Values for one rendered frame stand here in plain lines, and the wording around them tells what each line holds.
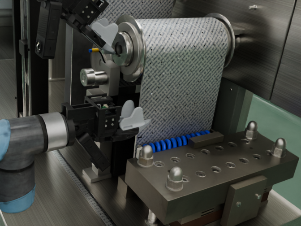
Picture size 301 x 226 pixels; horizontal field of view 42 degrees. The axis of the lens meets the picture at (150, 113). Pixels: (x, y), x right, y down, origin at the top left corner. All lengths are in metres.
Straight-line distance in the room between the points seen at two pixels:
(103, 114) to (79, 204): 0.26
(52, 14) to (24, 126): 0.22
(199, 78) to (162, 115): 0.13
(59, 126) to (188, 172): 0.29
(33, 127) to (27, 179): 0.11
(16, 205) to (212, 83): 0.53
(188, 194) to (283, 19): 0.46
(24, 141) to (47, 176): 0.30
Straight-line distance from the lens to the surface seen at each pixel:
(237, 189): 0.87
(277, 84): 1.00
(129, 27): 0.86
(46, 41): 0.79
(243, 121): 1.37
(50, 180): 1.03
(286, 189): 2.86
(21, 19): 1.18
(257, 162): 0.97
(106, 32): 0.84
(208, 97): 1.00
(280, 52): 0.99
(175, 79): 0.91
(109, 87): 0.91
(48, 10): 0.78
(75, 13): 0.79
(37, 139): 0.76
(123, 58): 0.86
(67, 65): 1.24
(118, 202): 0.97
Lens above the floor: 1.50
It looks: 25 degrees down
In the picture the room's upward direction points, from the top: 7 degrees clockwise
